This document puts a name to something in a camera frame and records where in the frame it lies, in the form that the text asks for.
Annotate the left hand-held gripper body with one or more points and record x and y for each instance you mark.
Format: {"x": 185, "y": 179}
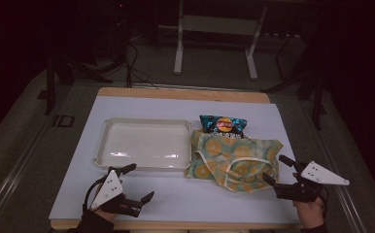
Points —
{"x": 106, "y": 191}

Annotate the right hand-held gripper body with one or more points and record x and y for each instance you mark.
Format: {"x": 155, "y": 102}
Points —
{"x": 321, "y": 176}

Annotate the person's left hand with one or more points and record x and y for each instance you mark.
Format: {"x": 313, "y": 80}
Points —
{"x": 106, "y": 215}

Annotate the person's right hand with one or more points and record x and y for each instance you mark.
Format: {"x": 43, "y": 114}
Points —
{"x": 310, "y": 213}

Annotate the white table mat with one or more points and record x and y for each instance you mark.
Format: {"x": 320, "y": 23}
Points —
{"x": 163, "y": 194}

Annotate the white plastic tray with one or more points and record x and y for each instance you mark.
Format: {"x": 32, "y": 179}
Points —
{"x": 143, "y": 145}

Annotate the yellow green patterned cloth bag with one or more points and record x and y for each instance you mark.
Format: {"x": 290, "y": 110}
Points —
{"x": 237, "y": 161}

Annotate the blue chip bag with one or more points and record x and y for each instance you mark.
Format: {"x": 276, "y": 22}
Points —
{"x": 222, "y": 124}

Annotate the black metal stand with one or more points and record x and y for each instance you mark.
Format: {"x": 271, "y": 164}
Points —
{"x": 51, "y": 84}
{"x": 305, "y": 81}

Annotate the white metal stand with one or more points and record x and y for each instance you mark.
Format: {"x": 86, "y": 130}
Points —
{"x": 218, "y": 24}

